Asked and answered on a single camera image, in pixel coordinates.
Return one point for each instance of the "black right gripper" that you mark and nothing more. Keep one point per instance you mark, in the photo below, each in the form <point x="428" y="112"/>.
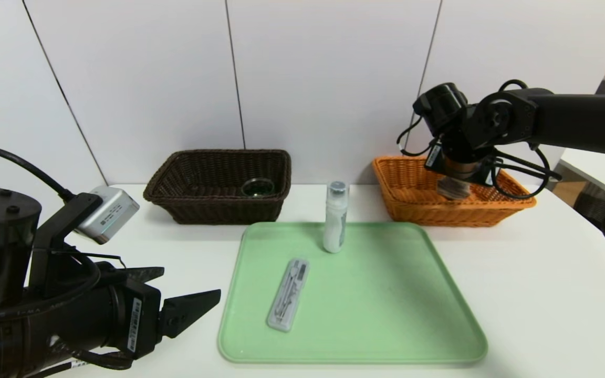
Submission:
<point x="435" y="156"/>

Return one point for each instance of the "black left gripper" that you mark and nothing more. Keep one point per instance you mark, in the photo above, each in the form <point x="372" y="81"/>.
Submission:
<point x="138" y="319"/>

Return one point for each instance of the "striped brown bread roll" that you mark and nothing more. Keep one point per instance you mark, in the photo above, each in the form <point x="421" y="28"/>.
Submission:
<point x="455" y="189"/>

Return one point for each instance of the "glass cup with black holder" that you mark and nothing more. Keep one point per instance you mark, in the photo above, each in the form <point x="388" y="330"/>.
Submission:
<point x="258" y="187"/>

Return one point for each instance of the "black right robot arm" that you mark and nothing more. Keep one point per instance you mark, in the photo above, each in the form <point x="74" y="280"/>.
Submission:
<point x="570" y="118"/>

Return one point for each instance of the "orange wicker basket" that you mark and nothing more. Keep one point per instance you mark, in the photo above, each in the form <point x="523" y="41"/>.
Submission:
<point x="413" y="205"/>

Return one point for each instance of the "dark brown wicker basket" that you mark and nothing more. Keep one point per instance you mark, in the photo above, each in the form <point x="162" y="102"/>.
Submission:
<point x="202" y="207"/>

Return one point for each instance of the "white plastic bottle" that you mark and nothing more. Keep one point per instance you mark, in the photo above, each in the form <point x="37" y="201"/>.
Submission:
<point x="334" y="226"/>

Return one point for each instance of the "clear plastic compass case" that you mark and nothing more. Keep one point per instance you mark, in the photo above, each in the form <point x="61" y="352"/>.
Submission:
<point x="288" y="294"/>

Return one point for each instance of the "white side table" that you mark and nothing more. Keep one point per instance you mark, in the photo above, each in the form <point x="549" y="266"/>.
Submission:
<point x="596" y="168"/>

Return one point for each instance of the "light green plastic tray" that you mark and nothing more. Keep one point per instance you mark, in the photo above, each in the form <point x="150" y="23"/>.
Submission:
<point x="376" y="315"/>

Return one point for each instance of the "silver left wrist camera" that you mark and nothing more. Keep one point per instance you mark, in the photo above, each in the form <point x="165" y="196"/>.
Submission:
<point x="105" y="215"/>

